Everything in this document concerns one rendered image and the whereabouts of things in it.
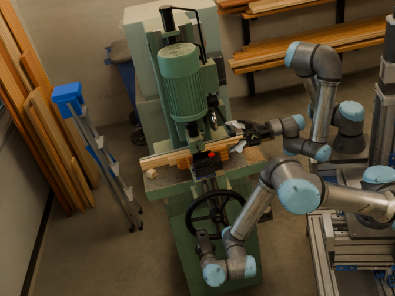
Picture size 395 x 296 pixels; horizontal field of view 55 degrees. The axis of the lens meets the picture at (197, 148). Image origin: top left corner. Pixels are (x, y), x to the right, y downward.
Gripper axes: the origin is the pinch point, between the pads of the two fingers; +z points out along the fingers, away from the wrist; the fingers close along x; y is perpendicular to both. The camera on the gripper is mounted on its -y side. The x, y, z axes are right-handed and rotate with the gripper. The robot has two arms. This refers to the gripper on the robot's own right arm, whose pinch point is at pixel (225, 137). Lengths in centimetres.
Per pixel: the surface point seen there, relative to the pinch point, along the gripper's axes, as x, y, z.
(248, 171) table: 21.8, -0.2, -9.0
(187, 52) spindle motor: -38.5, -9.0, 9.0
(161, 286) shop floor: 109, -20, 50
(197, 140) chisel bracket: 5.0, -11.6, 11.3
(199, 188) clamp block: 17.2, 9.4, 16.7
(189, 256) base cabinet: 69, -1, 28
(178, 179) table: 18.8, -3.4, 24.4
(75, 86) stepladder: -9, -83, 71
